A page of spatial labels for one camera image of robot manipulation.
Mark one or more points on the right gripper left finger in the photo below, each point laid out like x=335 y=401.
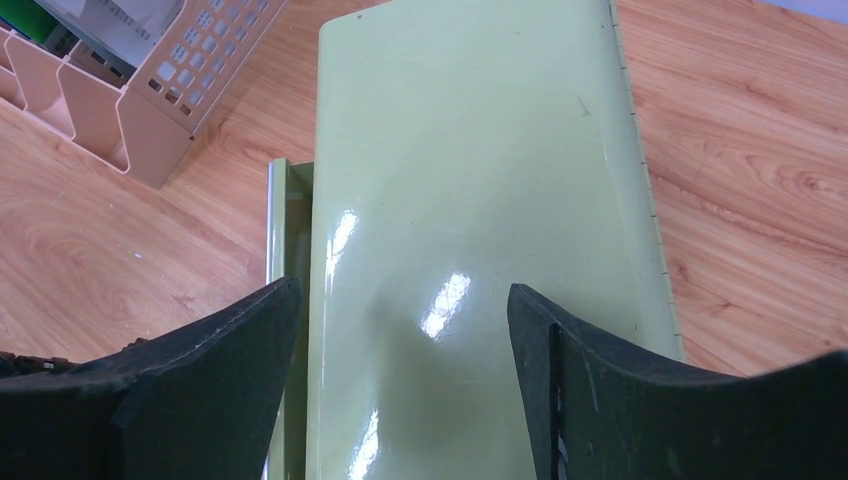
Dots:
x=199 y=402

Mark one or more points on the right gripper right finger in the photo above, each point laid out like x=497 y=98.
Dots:
x=600 y=407

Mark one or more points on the beige plastic file organizer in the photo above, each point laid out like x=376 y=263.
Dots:
x=140 y=124

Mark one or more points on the green metal drawer cabinet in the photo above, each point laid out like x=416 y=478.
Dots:
x=460 y=147

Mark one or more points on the green translucent plastic folder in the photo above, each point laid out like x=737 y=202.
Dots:
x=29 y=19

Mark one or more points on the black clipboard blue back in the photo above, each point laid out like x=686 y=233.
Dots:
x=122 y=31

